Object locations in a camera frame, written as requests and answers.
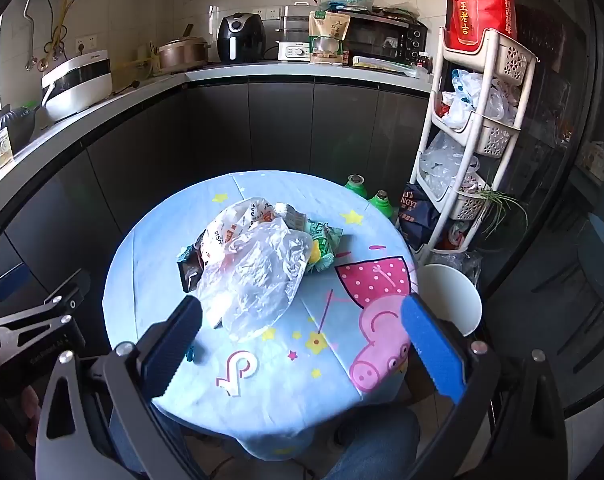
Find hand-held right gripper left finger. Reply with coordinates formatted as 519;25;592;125
34;295;207;480

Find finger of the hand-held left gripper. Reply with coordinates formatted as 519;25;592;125
0;262;32;316
0;269;92;334

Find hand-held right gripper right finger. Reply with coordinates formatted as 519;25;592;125
401;293;567;480

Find white plastic bucket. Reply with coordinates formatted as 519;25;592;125
417;263;483;337

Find brown snack wrapper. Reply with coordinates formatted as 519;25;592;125
176;230;217;293

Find clear plastic bag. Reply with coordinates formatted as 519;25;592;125
197;220;315;343
429;247;482;286

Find white orange printed plastic bag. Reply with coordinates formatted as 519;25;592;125
197;197;275;281

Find green snack wrapper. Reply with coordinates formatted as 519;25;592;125
304;217;343;273

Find silver snack wrapper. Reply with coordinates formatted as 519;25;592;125
274;202;310;231

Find person's left hand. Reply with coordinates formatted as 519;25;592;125
0;385;43;461

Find crumpled clear plastic bag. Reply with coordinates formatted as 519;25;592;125
429;247;482;286

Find person's blue jeans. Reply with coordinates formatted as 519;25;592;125
109;400;423;480

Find red white plastic bag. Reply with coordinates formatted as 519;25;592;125
439;220;475;251

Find navy shopping bag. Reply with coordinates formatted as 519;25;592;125
398;182;447;251

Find green plastic bottle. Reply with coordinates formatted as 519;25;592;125
371;190;395;218
344;174;370;201

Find black ribbed teapot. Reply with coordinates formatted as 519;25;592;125
0;105;35;153

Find bunch of green onions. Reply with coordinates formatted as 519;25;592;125
476;187;530;241

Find bundle of clear plastic bags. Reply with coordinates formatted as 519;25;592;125
421;130;482;196

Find white rice cooker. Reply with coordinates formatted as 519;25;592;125
41;55;115;123

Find glass sliding door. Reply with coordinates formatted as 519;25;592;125
482;0;604;411

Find white plastic storage rack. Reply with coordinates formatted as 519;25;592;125
409;27;537;263

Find dark kitchen counter cabinets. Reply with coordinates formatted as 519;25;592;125
0;60;433;341

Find bundle of white plastic bags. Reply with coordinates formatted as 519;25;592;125
434;67;520;131

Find bronze cooking pot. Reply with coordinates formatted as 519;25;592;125
157;25;213;72

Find yellow tray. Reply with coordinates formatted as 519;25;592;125
352;56;417;77

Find black air fryer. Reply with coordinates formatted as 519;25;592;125
217;12;267;65

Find black toaster oven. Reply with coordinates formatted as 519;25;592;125
342;7;429;66

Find kraft snack pouch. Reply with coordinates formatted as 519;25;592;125
309;10;351;66

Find white food steamer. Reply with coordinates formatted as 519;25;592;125
277;4;320;63

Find red gift bag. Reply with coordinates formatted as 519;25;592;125
447;0;517;53

